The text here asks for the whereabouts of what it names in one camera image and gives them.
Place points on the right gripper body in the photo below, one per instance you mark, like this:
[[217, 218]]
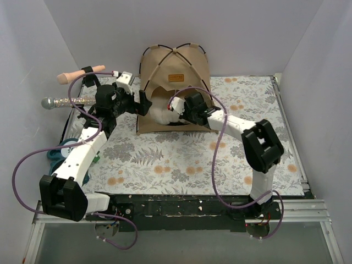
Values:
[[190, 107]]

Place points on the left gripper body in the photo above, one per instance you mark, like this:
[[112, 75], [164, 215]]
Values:
[[142, 103]]

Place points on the cream plush pillow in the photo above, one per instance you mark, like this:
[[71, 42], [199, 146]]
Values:
[[159, 111]]

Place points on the beige fabric pet tent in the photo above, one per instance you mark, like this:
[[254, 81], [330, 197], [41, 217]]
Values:
[[176, 90]]

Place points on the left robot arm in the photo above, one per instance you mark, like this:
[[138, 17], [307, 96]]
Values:
[[61, 192]]

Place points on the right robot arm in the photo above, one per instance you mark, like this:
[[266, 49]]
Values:
[[262, 147]]

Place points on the rear black microphone stand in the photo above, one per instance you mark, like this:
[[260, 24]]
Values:
[[90, 80]]

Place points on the peach toy microphone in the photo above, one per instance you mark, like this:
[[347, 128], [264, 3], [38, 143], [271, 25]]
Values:
[[67, 78]]

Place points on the floral patterned table mat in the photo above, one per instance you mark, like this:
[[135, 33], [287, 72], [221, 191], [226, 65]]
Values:
[[187, 162]]

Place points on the silver glitter toy microphone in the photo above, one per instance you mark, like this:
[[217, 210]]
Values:
[[50, 103]]

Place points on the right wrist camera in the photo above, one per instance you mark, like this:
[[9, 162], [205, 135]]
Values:
[[178, 105]]

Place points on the black table front frame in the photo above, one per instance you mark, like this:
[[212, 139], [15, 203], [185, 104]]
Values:
[[193, 212]]

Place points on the aluminium rail frame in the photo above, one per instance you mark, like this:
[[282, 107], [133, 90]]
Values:
[[305, 235]]

